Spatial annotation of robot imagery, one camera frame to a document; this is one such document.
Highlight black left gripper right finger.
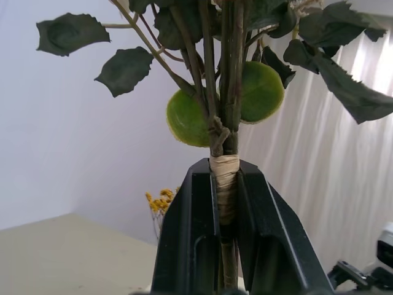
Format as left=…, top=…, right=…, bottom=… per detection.
left=235, top=159, right=336, bottom=295

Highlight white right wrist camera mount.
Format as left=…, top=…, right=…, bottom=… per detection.
left=375, top=222, right=393, bottom=272

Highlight white curtain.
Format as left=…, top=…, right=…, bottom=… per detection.
left=238, top=17, right=393, bottom=279

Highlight yellow dried flower bouquet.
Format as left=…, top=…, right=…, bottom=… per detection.
left=144, top=186, right=181, bottom=244

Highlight green leafy flower bouquet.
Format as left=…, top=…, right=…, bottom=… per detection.
left=36, top=0, right=393, bottom=291

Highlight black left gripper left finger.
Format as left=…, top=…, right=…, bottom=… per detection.
left=150, top=157, right=222, bottom=295

